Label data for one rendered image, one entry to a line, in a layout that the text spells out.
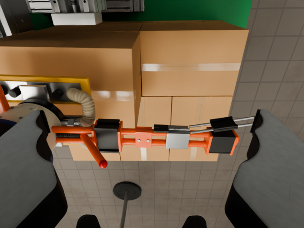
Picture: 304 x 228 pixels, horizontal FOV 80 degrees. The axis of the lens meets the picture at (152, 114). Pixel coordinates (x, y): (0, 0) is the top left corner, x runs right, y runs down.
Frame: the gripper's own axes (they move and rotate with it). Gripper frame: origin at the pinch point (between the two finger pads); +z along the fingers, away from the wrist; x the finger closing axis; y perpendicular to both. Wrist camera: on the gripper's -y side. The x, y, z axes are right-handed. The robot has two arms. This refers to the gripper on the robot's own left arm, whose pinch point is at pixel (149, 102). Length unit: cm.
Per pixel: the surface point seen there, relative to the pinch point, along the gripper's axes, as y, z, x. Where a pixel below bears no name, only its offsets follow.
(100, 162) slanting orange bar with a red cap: 29.2, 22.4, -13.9
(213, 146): 32.2, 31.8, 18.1
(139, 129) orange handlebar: 27.4, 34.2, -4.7
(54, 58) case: 12, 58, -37
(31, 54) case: 10, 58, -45
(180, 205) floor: 258, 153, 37
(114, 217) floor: 294, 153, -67
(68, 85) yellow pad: 17, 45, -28
